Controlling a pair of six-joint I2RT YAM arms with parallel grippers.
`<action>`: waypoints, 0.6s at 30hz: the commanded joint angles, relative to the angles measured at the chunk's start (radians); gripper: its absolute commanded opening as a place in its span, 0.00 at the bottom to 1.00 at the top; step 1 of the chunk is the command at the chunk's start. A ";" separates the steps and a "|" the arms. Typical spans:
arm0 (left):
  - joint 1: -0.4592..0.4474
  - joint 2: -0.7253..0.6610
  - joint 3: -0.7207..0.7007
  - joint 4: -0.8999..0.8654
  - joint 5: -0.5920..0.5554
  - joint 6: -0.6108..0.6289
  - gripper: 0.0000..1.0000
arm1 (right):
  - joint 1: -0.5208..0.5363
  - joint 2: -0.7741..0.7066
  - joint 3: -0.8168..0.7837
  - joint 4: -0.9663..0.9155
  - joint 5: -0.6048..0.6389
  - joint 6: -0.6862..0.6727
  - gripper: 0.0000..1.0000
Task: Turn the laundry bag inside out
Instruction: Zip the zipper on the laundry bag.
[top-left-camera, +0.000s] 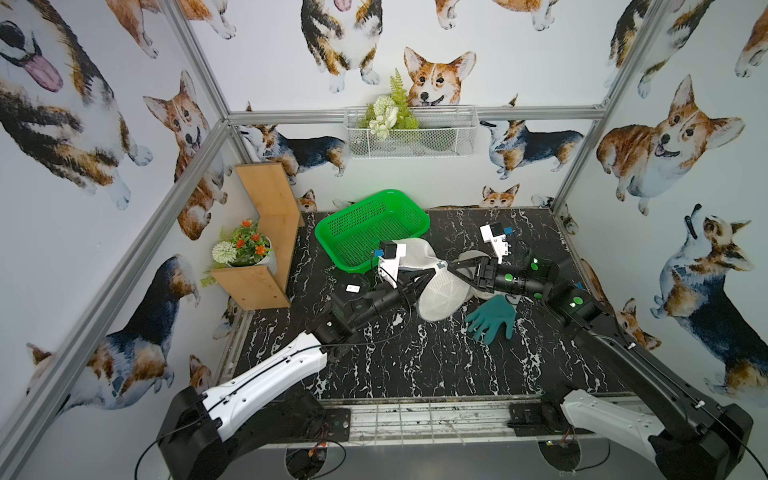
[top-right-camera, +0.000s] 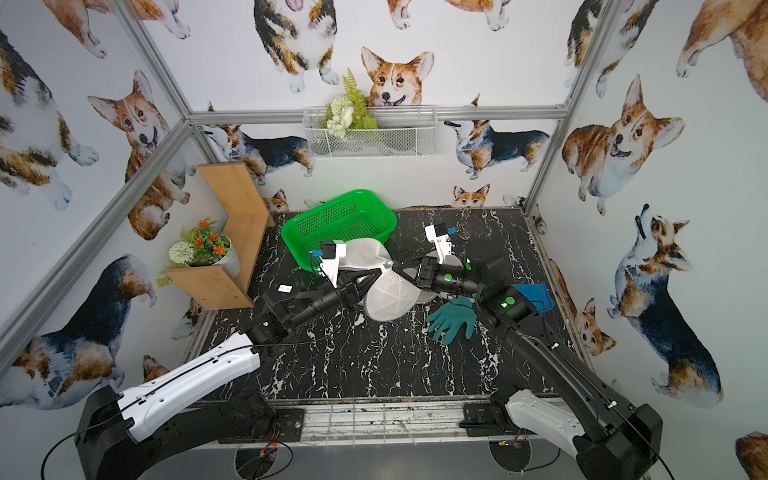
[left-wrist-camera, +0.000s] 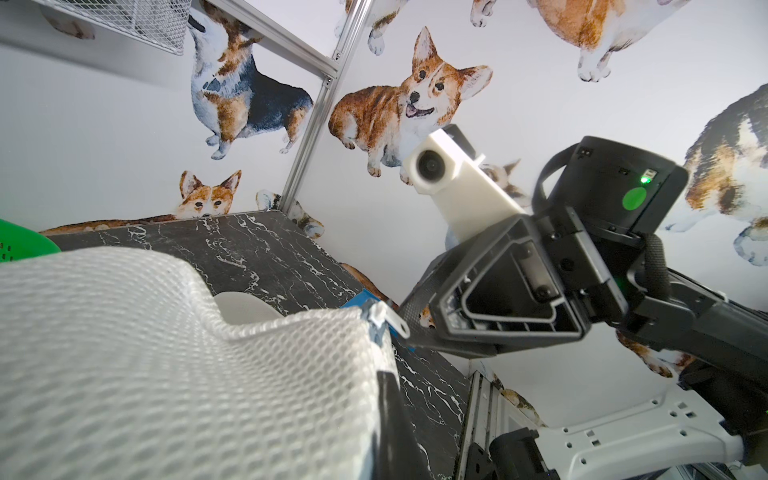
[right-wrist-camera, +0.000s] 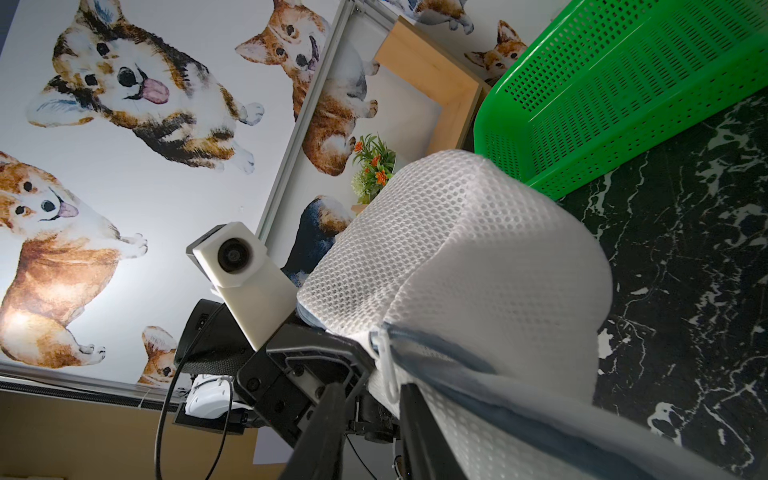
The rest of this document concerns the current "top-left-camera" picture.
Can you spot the green plastic basket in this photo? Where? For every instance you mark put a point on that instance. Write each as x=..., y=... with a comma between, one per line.
x=350, y=236

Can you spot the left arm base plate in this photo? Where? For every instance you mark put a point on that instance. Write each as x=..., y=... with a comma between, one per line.
x=330, y=424

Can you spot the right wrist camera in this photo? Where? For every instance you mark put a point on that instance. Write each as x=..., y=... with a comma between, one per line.
x=497, y=235

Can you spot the green rubber glove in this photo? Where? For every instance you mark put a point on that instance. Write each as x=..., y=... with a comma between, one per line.
x=485, y=322

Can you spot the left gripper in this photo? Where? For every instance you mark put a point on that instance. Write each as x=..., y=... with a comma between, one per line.
x=405, y=284

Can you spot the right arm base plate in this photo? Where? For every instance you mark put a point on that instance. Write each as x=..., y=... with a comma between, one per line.
x=537, y=419

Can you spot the white wire wall basket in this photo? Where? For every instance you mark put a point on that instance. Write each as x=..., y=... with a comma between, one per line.
x=431, y=132

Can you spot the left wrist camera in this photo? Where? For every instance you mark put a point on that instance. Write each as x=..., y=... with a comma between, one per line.
x=389, y=255

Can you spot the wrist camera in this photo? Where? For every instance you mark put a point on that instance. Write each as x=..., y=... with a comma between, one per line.
x=389, y=255
x=497, y=235

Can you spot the potted flower plant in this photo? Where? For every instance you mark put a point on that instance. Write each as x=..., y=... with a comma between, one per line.
x=244, y=246

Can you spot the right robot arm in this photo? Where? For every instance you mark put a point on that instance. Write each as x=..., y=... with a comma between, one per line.
x=686, y=434

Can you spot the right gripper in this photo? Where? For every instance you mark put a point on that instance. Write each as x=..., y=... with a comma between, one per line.
x=480, y=274

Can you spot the wooden shelf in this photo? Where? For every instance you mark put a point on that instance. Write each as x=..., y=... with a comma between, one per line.
x=279, y=218

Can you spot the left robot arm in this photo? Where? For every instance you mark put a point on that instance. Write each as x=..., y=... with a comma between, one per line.
x=202, y=433

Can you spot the white flower fern bouquet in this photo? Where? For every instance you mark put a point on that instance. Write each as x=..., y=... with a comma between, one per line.
x=390, y=113

